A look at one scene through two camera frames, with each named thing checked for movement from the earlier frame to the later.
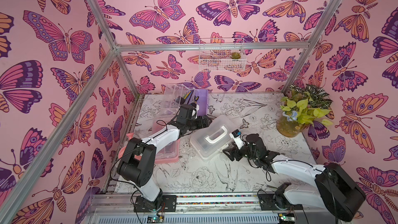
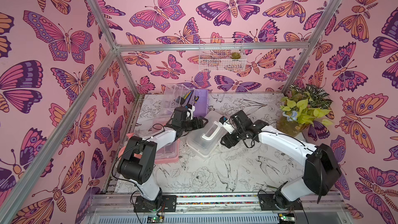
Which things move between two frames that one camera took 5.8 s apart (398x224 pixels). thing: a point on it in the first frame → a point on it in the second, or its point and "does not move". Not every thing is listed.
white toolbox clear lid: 212,138 does not move
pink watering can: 129,136 does not move
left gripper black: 200,125 does not move
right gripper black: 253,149 → 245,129
